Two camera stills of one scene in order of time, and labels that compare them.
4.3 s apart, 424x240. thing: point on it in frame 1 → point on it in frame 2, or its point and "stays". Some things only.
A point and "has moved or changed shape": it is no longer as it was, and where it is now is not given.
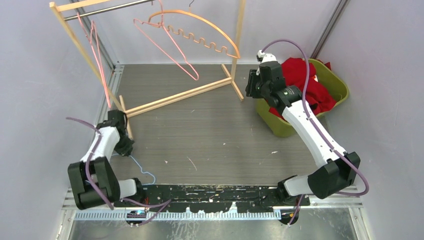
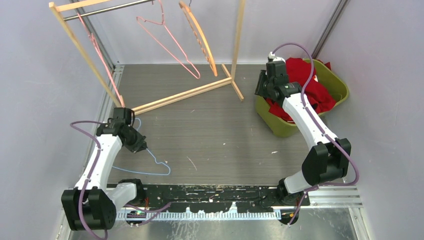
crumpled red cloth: x=328 y=64 stays
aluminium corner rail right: x=336 y=16 stays
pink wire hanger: x=94 y=41 → x=107 y=66
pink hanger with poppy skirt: x=163 y=25 has moved or changed shape
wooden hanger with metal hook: x=191 y=34 has moved or changed shape
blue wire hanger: x=142 y=184 → x=155 y=161
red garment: x=318 y=95 stays
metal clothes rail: x=95 y=12 stays
